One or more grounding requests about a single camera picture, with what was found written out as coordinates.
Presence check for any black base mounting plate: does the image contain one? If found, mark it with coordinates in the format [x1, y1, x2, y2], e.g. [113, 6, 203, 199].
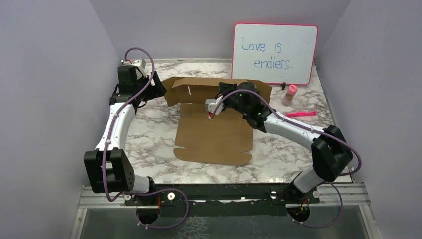
[124, 183, 320, 217]

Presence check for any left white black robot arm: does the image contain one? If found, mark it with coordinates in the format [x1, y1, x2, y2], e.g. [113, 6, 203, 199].
[83, 62, 166, 205]

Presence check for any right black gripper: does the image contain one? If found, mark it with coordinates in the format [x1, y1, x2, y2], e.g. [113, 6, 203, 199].
[215, 82, 249, 117]

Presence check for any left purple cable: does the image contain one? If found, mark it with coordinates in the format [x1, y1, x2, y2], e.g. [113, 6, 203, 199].
[101, 47, 189, 230]

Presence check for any pink marker pen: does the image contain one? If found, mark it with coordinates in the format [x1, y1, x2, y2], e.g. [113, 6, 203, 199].
[285, 111, 317, 118]

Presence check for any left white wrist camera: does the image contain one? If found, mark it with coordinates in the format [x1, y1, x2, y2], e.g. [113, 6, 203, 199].
[127, 58, 148, 79]

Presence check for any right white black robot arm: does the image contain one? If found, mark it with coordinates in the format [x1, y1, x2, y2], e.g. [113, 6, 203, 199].
[205, 82, 353, 203]

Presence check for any pink framed whiteboard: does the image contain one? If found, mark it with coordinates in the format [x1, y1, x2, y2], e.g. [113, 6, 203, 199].
[231, 22, 319, 86]

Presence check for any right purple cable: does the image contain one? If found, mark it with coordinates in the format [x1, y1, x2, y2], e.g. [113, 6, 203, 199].
[211, 90, 363, 229]

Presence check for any purple cable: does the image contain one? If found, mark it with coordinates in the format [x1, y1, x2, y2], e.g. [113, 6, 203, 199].
[101, 47, 189, 230]
[211, 90, 363, 229]

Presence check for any brown cardboard box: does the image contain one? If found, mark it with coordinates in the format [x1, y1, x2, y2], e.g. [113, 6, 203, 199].
[162, 77, 254, 166]

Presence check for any pink capped small bottle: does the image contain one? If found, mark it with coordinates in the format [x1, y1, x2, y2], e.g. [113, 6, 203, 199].
[282, 84, 298, 106]

